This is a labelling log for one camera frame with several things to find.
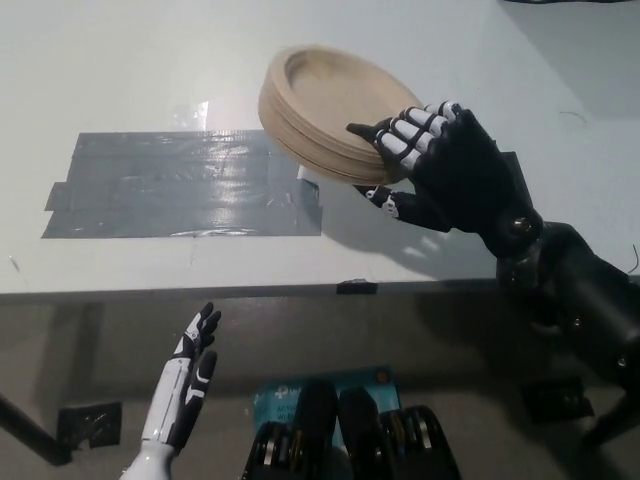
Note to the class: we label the black floor tape square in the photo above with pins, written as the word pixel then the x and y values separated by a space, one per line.
pixel 91 422

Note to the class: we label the black tape patch on table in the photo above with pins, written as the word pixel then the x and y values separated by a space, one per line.
pixel 512 167

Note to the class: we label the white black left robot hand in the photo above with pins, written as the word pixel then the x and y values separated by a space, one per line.
pixel 182 380

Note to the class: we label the clear tape piece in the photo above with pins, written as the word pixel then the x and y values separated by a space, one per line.
pixel 192 116

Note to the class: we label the teal cardboard box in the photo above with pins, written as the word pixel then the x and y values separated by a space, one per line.
pixel 280 397

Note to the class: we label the black diagonal table leg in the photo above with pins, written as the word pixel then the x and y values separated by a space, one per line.
pixel 35 432

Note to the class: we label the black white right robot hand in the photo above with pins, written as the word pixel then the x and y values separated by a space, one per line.
pixel 465 180

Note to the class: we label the beige paper plate stack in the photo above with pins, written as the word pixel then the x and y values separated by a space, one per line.
pixel 330 105

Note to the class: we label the grey duct tape patch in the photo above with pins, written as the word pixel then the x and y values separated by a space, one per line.
pixel 175 200

